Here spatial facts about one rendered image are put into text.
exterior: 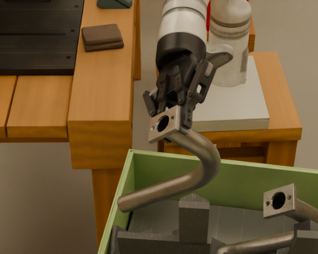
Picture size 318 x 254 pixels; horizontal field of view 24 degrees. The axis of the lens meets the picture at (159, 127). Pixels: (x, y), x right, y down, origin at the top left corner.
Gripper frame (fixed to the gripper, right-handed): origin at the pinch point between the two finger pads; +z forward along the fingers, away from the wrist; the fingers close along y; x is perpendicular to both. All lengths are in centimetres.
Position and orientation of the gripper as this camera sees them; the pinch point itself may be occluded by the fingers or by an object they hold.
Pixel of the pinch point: (174, 125)
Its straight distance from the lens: 104.1
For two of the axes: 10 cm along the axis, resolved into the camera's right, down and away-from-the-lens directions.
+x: 7.2, 4.3, 5.4
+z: -0.8, 8.3, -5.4
